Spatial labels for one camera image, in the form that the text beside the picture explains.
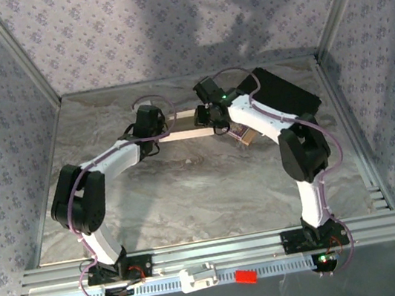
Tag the white paper box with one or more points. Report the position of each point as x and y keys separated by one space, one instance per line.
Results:
x=187 y=132

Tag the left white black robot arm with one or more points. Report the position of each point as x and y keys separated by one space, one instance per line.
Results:
x=116 y=159

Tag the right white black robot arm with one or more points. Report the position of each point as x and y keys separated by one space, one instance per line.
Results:
x=313 y=201

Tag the black case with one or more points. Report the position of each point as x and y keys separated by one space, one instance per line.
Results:
x=287 y=96

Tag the red plastic block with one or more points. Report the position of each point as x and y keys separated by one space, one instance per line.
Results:
x=246 y=276

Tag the black controller board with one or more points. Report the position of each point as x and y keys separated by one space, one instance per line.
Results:
x=117 y=294
x=326 y=261

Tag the aluminium side rail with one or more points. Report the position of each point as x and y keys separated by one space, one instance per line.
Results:
x=355 y=130
x=49 y=160

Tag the long aluminium frame rail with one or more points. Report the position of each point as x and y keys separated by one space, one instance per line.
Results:
x=217 y=250

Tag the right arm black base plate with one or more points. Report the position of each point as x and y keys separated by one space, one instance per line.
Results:
x=291 y=242

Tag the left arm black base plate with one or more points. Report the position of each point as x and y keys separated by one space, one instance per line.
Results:
x=144 y=265

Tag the aluminium frame post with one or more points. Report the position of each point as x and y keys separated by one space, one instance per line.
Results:
x=343 y=1
x=25 y=59

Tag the white plastic bracket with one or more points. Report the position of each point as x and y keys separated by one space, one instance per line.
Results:
x=194 y=281

